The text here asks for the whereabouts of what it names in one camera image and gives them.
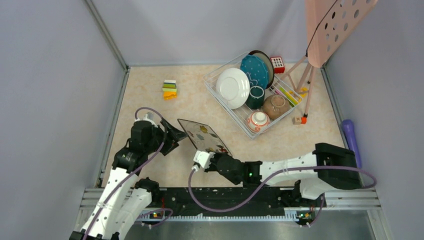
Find white wire dish rack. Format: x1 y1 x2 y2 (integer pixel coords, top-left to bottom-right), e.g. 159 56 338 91
203 52 303 139

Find brown speckled ceramic bowl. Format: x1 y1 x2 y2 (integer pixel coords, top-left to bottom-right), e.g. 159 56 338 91
262 94 291 120

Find dark green ceramic mug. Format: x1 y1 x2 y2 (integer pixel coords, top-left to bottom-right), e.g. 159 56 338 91
245 85 265 110

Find orange patterned white bowl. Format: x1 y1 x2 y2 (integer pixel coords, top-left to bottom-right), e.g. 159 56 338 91
246 111 271 133

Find pink green toy brick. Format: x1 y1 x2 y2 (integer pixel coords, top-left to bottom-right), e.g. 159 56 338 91
270 86 299 107

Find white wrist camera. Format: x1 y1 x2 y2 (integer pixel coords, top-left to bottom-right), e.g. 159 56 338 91
191 150 215 172
135 112 158 127

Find square floral ceramic plate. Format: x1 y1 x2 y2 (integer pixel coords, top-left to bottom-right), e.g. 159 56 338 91
177 118 232 156

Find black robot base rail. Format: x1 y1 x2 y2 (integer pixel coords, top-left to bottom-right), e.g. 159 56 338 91
148 186 322 209

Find stacked colourful toy blocks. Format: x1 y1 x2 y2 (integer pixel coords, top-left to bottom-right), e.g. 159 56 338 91
162 79 178 100

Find round white plate red lettering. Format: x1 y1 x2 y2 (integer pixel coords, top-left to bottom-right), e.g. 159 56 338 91
215 67 251 110

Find yellow toy block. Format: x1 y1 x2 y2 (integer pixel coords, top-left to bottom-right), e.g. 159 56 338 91
297 87 309 99

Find pink tripod stand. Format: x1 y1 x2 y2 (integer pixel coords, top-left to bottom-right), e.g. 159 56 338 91
280 53 317 119

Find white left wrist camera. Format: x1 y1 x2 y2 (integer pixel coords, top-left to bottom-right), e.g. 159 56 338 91
135 112 158 127

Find orange and wood toy cubes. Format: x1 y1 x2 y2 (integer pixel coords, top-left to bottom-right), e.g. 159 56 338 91
292 116 307 125

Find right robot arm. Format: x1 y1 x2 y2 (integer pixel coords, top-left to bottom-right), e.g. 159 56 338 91
196 143 362 206

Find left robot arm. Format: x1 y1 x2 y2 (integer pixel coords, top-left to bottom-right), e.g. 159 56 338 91
69 118 188 240

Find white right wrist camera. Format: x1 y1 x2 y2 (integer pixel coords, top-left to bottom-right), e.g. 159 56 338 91
191 150 215 172

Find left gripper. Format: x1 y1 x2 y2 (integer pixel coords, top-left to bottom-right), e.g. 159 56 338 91
144 118 188 156

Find red-rimmed cream round plate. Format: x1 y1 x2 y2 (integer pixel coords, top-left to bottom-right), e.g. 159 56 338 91
248 50 275 89

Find pink perforated board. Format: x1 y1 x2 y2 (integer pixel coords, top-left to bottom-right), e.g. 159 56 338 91
304 0 378 68

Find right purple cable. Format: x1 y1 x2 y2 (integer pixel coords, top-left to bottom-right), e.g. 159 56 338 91
187 165 378 228

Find red toy calculator block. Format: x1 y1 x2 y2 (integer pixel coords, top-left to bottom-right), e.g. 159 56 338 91
270 56 286 74

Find purple handle tool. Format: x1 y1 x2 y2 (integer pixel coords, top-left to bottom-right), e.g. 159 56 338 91
341 119 362 169

